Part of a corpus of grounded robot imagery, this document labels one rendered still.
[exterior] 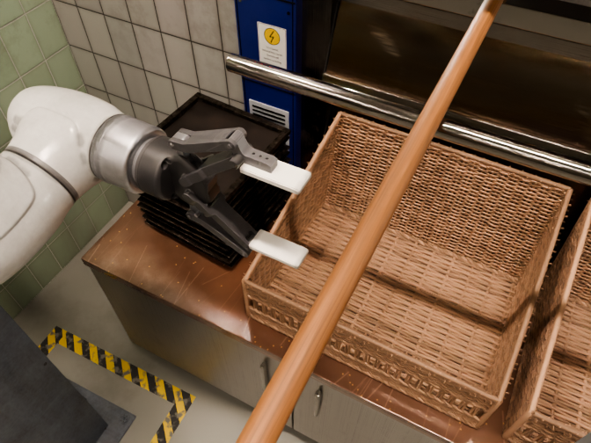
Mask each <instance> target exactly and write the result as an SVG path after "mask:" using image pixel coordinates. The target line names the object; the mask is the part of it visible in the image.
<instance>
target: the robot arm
mask: <svg viewBox="0 0 591 443"><path fill-rule="evenodd" d="M7 120H8V126H9V129H10V132H11V136H12V140H11V142H10V143H9V145H8V146H7V147H6V148H5V150H4V151H3V152H2V153H1V154H0V285H1V284H3V283H4V282H5V281H6V280H8V279H9V278H10V277H12V276H13V275H14V274H15V273H16V272H18V271H19V270H20V269H21V268H22V267H23V266H24V265H25V264H26V263H28V262H29V261H30V259H31V258H32V257H33V256H34V255H35V254H36V253H37V252H38V251H39V250H40V249H41V248H42V247H43V245H44V244H45V243H46V242H47V241H48V240H49V238H50V237H51V236H52V235H53V234H54V233H55V232H56V230H57V229H58V228H59V226H60V225H61V224H62V221H63V220H64V218H65V216H66V214H67V213H68V211H69V210H70V209H71V207H72V206H73V205H74V203H75V202H76V201H77V200H78V199H79V198H80V197H81V196H82V195H83V194H84V193H85V192H87V191H88V190H90V189H91V188H92V187H93V186H95V185H96V184H98V183H100V182H101V181H104V182H106V183H108V184H112V185H116V186H118V187H119V188H121V189H124V190H126V191H128V192H131V193H136V194H137V193H144V192H146V193H147V194H150V195H152V196H154V197H157V198H159V199H161V200H172V199H176V198H181V199H182V200H183V201H185V202H186V203H187V204H189V206H190V209H189V210H188V212H187V213H186V216H187V217H188V218H189V219H190V220H192V221H194V222H197V223H199V224H200V225H201V226H203V227H204V228H205V229H207V230H208V231H210V232H211V233H213V234H214V235H215V236H217V237H218V238H220V239H221V240H222V241H224V242H225V243H226V244H228V245H229V246H230V247H231V248H232V249H234V250H235V251H237V252H238V253H239V254H241V255H242V256H243V257H245V258H248V256H249V255H250V253H251V252H252V251H257V252H259V253H261V254H264V255H266V256H268V257H270V258H273V259H275V260H278V261H280V262H282V263H283V264H286V265H289V266H292V267H294V268H295V269H298V268H299V267H300V265H301V263H302V262H303V261H304V259H305V257H306V256H307V254H308V253H309V250H308V249H306V248H304V247H302V246H300V245H298V244H296V243H292V242H290V241H288V240H286V239H283V238H281V237H279V236H276V235H274V234H271V233H269V232H266V231H265V230H263V229H260V230H259V232H257V231H256V230H255V229H254V228H253V227H252V226H251V225H250V224H249V223H248V222H247V221H246V220H245V219H244V218H243V217H242V216H241V215H240V214H238V213H237V212H236V211H235V210H234V209H233V208H232V207H231V206H230V205H229V204H228V203H227V202H226V200H225V199H226V198H225V196H224V195H223V194H222V193H221V192H220V189H219V185H218V184H217V174H216V173H219V172H222V171H226V170H228V169H231V168H234V167H235V168H236V167H237V168H236V170H237V169H238V168H239V166H240V165H241V164H242V163H243V165H242V166H241V167H240V172H241V173H244V174H245V175H248V176H250V177H253V178H256V179H259V180H261V181H264V182H266V183H268V184H270V185H274V186H277V187H280V188H281V189H284V190H286V191H289V192H292V193H295V194H297V195H298V194H300V192H301V191H302V190H303V188H304V187H305V186H306V184H307V183H308V182H309V180H310V178H311V172H309V171H306V170H303V169H300V168H298V167H295V166H293V165H290V164H288V163H284V162H282V161H279V160H278V158H276V157H275V156H272V155H270V154H267V153H265V152H262V151H260V150H257V149H254V148H253V146H252V145H251V144H250V143H249V142H247V140H246V139H245V137H246V136H247V133H246V131H245V130H244V129H243V128H241V127H233V128H225V129H216V130H206V131H197V132H194V131H191V130H188V129H184V128H181V129H180V130H179V131H178V132H177V133H176V134H175V135H174V136H173V137H172V138H170V137H167V135H166V133H165V132H164V130H162V129H161V128H159V127H156V126H153V125H151V124H149V123H146V122H144V121H141V120H138V119H137V118H135V117H132V116H129V115H126V114H124V113H122V112H121V111H120V110H119V109H118V108H116V107H115V106H114V105H111V104H109V103H107V102H106V101H104V100H102V99H100V98H96V97H94V96H92V95H89V94H86V93H83V92H81V91H75V90H72V89H67V88H62V87H57V86H47V85H41V86H34V87H29V88H27V89H24V90H22V91H21V92H20V93H19V94H18V95H17V96H16V97H15V98H14V99H13V100H12V101H11V103H10V106H9V108H8V112H7ZM217 151H222V152H221V153H218V154H216V155H214V154H212V155H209V156H205V157H202V158H199V157H198V156H197V155H196V154H195V153H202V152H217ZM214 198H215V201H214V202H213V204H212V205H211V206H208V203H210V202H212V201H213V199H214ZM249 235H250V236H249Z"/></svg>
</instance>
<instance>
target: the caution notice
mask: <svg viewBox="0 0 591 443"><path fill-rule="evenodd" d="M258 36H259V61H260V62H264V63H268V64H271V65H274V66H277V67H280V68H283V69H287V40H286V29H283V28H280V27H277V26H273V25H268V24H264V23H261V22H258Z"/></svg>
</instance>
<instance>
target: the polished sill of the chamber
mask: <svg viewBox="0 0 591 443"><path fill-rule="evenodd" d="M403 1H406V2H410V3H414V4H421V5H425V6H428V7H432V8H435V9H439V10H443V11H450V12H454V13H457V14H461V15H464V16H468V17H473V18H475V16H476V14H477V12H478V10H479V8H480V6H481V5H482V3H483V2H484V0H403ZM493 23H498V24H502V25H508V26H512V27H515V28H519V29H523V30H527V31H531V32H534V33H541V34H544V35H548V36H552V37H556V38H560V39H563V40H570V41H573V42H578V43H581V44H585V45H589V46H591V7H588V6H584V5H580V4H573V3H568V2H565V1H560V0H504V1H503V3H502V5H501V7H500V9H499V10H498V12H497V14H496V16H495V18H494V20H493Z"/></svg>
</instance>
